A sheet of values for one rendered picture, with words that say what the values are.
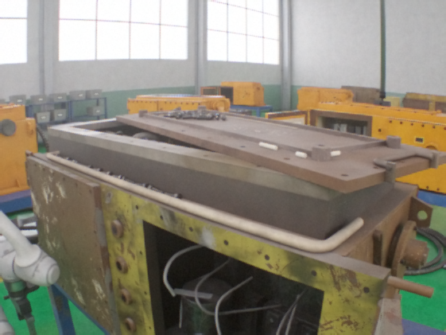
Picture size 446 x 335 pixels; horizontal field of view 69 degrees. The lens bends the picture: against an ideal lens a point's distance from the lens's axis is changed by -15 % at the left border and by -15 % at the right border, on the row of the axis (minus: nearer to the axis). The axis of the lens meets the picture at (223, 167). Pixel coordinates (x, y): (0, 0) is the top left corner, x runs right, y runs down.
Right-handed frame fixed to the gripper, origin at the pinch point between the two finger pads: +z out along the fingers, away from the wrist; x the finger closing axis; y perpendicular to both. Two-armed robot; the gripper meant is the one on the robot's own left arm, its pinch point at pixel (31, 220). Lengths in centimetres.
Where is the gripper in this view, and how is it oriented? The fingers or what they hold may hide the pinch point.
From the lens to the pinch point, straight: 174.3
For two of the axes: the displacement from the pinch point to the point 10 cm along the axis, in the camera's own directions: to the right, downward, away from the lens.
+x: 7.0, -1.8, -6.9
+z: 6.7, -1.7, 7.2
